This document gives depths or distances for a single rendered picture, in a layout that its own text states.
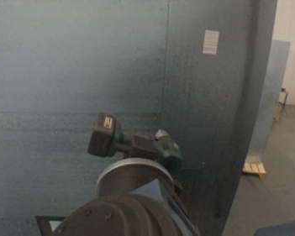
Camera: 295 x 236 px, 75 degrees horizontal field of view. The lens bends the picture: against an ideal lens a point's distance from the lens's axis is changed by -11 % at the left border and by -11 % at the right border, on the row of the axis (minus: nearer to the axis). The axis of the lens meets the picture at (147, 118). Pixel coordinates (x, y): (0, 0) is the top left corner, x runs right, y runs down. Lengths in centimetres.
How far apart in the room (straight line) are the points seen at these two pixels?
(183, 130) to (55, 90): 49
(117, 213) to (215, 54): 68
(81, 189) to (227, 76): 75
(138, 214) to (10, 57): 72
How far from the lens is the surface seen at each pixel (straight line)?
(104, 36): 73
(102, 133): 48
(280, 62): 496
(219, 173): 101
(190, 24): 76
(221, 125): 88
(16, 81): 84
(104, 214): 21
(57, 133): 85
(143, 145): 41
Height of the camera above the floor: 293
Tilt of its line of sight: 22 degrees down
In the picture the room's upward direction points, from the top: 3 degrees clockwise
